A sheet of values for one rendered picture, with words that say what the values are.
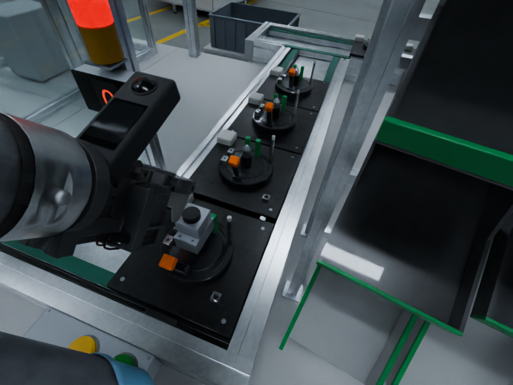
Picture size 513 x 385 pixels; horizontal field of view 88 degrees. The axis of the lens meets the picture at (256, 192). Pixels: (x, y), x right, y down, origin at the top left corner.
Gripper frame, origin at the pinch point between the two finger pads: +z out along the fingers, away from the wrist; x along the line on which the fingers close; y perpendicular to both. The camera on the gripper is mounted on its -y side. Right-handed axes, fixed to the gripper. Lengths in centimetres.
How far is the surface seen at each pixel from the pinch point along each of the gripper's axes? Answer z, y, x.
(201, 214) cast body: 6.3, 4.7, 1.4
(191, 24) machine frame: 81, -71, -60
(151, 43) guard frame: 85, -59, -82
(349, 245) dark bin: -6.2, 1.0, 22.9
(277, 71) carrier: 67, -50, -9
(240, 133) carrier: 40.5, -17.0, -7.3
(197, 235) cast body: 5.6, 8.2, 2.0
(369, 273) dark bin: -7.0, 3.0, 25.3
